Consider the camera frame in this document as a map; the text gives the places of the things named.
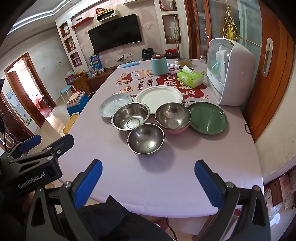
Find paper certificates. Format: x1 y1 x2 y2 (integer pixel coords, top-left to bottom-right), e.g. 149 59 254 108
264 167 296 218

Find red wall shelf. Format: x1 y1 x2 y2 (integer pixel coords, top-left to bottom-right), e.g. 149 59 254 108
71 17 94 29

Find blue patterned porcelain plate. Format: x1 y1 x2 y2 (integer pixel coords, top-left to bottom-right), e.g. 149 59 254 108
99 93 133 118

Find wide-rim steel bowl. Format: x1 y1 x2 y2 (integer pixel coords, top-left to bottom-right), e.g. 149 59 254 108
111 102 151 132

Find black cable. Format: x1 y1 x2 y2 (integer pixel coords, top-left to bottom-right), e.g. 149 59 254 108
165 218 176 241

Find blue face mask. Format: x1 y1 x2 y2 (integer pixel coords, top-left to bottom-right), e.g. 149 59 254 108
121 60 143 69

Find yellow chair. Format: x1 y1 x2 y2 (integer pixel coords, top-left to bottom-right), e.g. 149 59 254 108
63 113 79 135

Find white wall shelf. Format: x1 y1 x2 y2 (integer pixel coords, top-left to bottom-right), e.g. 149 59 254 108
96 9 119 22

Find wooden doorway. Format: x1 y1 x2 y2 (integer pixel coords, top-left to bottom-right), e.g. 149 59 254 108
4 52 57 128

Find green tissue box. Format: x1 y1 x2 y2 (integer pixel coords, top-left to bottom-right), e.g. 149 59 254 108
176 65 204 88

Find stack of books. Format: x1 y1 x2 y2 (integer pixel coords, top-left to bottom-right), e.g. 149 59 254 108
67 90 85 103

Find built-in wall shelf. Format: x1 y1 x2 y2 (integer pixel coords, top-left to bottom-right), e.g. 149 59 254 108
59 21 82 67

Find green plate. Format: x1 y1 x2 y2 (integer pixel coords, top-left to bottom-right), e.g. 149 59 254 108
188 101 228 135

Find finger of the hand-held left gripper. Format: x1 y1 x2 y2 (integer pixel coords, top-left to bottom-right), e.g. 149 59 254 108
9 134 75 166
0 135 42 165

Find pink cloth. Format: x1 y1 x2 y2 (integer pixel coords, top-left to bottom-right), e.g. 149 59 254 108
153 218 171 232

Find children's wall poster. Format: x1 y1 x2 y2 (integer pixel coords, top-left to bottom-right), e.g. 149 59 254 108
6 89 33 127

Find printed pink tablecloth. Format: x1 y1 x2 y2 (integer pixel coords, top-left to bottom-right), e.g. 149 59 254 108
62 59 264 218

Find glass panel door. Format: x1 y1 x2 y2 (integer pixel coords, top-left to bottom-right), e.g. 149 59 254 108
185 0 262 61

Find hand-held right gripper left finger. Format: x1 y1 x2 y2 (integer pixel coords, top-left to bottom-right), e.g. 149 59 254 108
27 159 103 241

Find wooden sliding door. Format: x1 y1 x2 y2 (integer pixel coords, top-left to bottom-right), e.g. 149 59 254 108
242 0 296 143

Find blue storage box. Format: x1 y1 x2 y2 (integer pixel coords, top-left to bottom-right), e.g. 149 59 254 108
67 94 90 116

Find round steel bowl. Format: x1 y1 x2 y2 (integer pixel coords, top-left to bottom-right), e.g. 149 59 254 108
127 123 165 157

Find pink-sided steel bowl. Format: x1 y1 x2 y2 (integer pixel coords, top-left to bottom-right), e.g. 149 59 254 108
155 102 191 135

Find blue stool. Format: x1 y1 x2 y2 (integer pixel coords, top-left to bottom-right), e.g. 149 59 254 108
60 85 77 102

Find person's dark clothing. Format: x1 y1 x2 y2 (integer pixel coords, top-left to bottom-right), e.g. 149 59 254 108
53 196 174 241

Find blue colourful poster board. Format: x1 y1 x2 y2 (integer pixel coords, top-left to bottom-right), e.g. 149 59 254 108
88 53 102 71

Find gold door ornament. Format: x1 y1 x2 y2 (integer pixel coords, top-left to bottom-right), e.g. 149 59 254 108
223 6 240 40

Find teal canister with brown lid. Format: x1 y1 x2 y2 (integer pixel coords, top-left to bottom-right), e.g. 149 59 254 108
151 54 168 76

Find wooden television cabinet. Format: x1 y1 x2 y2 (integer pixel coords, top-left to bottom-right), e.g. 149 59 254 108
75 67 116 95

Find black air fryer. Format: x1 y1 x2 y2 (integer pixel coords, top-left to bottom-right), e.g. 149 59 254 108
142 47 153 61

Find red printed box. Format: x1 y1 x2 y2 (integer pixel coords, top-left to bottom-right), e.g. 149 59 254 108
65 71 78 84

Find black flat television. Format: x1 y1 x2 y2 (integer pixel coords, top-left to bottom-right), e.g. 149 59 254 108
87 14 142 53

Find white countertop appliance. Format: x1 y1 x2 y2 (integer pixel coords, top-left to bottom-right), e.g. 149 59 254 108
206 38 256 106

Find dark wooden cabinet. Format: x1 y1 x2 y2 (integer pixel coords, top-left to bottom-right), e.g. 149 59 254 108
0 90 35 142

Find white plate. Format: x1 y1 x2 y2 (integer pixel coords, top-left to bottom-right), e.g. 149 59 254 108
134 85 183 115

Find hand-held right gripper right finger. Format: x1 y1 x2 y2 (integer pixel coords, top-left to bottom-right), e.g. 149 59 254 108
194 159 271 241

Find silver door handle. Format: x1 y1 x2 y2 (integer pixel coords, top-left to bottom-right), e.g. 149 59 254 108
262 38 274 77

